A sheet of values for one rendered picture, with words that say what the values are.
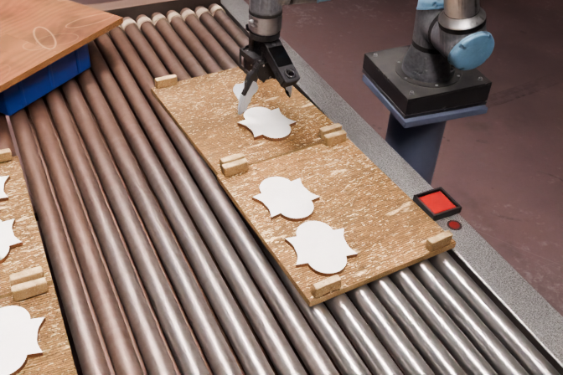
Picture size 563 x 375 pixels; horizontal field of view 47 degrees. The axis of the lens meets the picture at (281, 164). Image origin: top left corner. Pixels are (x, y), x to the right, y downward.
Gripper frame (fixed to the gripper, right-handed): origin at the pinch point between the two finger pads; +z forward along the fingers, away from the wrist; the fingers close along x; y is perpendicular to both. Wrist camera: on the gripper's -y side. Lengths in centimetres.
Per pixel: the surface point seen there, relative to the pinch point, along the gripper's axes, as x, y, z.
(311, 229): 14.3, -36.7, 4.2
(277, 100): -9.3, 8.0, 5.2
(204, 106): 8.8, 15.4, 5.2
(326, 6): -196, 205, 99
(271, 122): -1.0, -1.0, 4.2
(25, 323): 69, -28, 4
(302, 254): 20.0, -41.3, 4.2
